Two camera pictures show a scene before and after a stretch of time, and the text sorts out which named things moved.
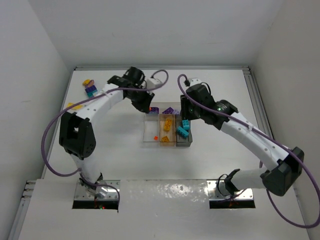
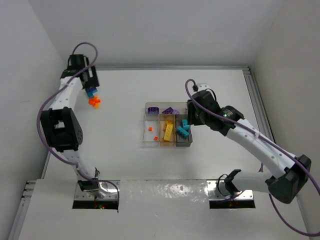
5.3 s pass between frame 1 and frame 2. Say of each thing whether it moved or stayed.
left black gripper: moved
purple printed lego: stayed
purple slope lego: stayed
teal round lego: stayed
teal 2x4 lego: stayed
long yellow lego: moved
